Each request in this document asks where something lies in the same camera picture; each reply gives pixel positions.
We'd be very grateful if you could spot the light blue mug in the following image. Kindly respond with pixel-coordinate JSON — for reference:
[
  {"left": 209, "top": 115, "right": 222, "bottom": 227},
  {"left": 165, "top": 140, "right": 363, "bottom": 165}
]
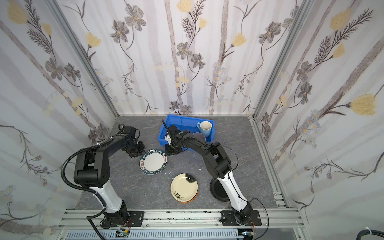
[{"left": 197, "top": 121, "right": 213, "bottom": 138}]

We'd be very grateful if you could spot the green rimmed white plate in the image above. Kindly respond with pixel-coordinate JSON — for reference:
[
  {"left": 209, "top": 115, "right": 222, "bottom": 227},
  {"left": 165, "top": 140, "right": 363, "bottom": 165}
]
[{"left": 140, "top": 149, "right": 168, "bottom": 175}]

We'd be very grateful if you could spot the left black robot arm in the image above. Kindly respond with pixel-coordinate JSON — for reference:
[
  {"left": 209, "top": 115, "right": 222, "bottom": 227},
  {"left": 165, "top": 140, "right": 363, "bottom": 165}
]
[{"left": 74, "top": 124, "right": 145, "bottom": 229}]

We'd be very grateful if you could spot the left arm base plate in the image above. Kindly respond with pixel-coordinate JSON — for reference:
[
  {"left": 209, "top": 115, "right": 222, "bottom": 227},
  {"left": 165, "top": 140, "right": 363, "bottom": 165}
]
[{"left": 126, "top": 211, "right": 145, "bottom": 228}]

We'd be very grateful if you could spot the white cable duct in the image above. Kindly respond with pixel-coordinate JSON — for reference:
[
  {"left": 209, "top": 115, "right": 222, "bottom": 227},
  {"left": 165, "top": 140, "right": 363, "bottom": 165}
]
[{"left": 64, "top": 229, "right": 244, "bottom": 240}]

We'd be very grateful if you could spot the cream plate with black mark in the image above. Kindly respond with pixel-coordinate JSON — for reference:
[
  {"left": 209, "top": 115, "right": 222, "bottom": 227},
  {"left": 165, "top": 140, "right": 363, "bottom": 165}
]
[{"left": 170, "top": 173, "right": 199, "bottom": 203}]

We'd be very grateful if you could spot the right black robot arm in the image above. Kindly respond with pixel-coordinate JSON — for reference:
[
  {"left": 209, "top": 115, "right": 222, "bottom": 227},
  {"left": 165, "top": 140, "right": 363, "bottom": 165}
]
[{"left": 165, "top": 125, "right": 253, "bottom": 225}]

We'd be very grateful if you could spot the orange plate under cream plate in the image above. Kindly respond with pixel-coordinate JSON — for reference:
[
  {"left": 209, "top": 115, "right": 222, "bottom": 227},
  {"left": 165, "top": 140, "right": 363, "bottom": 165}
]
[{"left": 178, "top": 181, "right": 199, "bottom": 203}]

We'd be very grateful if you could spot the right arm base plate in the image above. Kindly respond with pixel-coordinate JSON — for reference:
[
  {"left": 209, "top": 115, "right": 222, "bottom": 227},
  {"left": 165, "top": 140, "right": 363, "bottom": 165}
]
[{"left": 220, "top": 211, "right": 262, "bottom": 227}]

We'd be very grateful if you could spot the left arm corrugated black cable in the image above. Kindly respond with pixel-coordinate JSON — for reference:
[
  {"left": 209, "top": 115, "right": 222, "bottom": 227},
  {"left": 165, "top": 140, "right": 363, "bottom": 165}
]
[{"left": 60, "top": 143, "right": 109, "bottom": 240}]

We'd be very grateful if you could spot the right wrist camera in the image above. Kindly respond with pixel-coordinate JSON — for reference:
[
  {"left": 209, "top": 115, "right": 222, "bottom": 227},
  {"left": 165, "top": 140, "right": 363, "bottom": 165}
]
[{"left": 165, "top": 135, "right": 172, "bottom": 145}]

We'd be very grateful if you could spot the purple ceramic bowl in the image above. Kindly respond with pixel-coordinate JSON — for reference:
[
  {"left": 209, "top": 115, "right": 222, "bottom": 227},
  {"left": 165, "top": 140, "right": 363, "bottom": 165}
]
[{"left": 193, "top": 133, "right": 206, "bottom": 142}]

